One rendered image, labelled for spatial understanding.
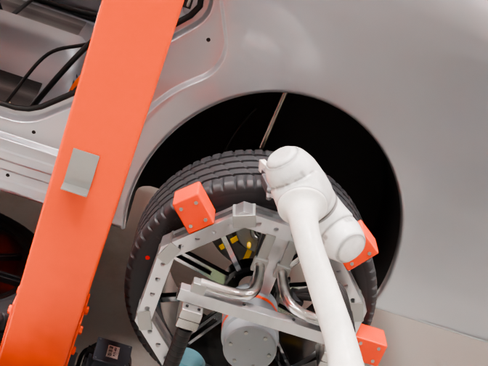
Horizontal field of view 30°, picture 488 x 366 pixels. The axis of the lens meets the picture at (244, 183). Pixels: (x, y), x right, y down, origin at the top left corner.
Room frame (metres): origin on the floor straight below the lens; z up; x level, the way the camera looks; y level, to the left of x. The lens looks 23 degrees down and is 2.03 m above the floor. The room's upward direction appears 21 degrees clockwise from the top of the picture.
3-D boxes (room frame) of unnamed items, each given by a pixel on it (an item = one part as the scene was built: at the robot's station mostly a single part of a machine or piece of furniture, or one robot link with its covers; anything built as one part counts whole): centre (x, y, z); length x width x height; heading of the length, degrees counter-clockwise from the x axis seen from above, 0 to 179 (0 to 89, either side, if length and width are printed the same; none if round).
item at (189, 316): (1.79, 0.01, 0.93); 0.09 x 0.05 x 0.05; 8
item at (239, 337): (1.94, -0.14, 0.85); 0.21 x 0.14 x 0.14; 8
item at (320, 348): (1.83, -0.33, 0.93); 0.09 x 0.05 x 0.05; 8
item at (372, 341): (2.06, -0.44, 0.85); 0.09 x 0.08 x 0.07; 98
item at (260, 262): (1.88, -0.05, 1.03); 0.19 x 0.18 x 0.11; 8
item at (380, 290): (2.57, -0.09, 1.03); 0.83 x 0.32 x 0.58; 98
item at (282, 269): (1.90, -0.25, 1.03); 0.19 x 0.18 x 0.11; 8
